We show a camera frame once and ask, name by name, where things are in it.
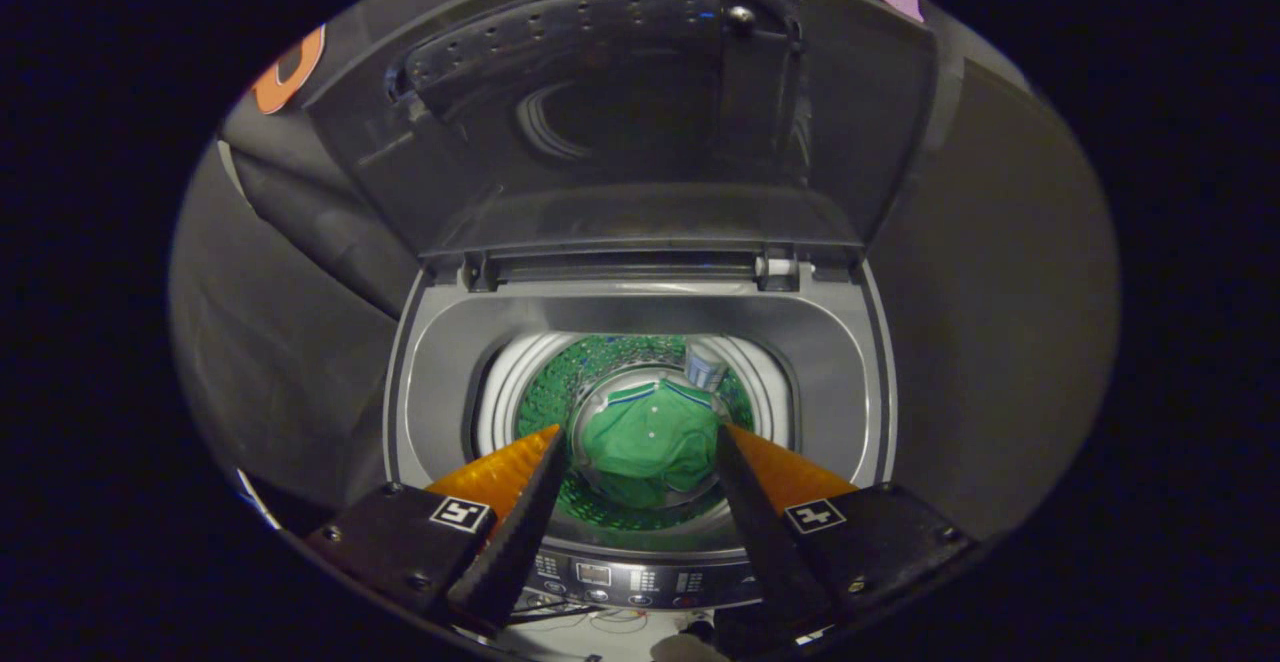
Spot green polo shirt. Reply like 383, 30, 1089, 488
578, 379, 723, 509

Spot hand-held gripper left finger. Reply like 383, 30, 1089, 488
305, 425, 571, 635

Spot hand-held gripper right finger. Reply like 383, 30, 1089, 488
715, 423, 977, 635

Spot dark washing machine lid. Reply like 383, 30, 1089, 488
303, 0, 943, 263

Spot thin black cables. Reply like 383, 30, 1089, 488
508, 606, 653, 635

